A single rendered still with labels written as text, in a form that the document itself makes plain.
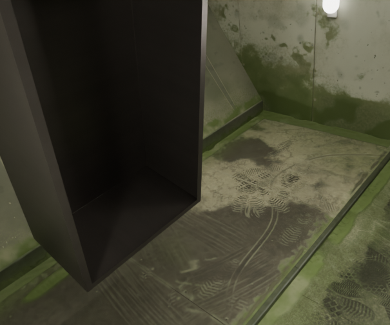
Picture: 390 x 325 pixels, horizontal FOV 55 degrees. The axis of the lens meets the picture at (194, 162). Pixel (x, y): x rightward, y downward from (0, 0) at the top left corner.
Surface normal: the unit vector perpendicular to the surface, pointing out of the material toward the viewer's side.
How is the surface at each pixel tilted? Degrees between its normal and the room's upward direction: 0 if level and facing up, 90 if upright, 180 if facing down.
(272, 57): 90
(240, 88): 57
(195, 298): 0
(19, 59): 102
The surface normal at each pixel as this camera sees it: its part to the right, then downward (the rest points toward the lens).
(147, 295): -0.13, -0.84
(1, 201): 0.54, -0.23
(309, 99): -0.67, 0.46
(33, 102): 0.75, 0.44
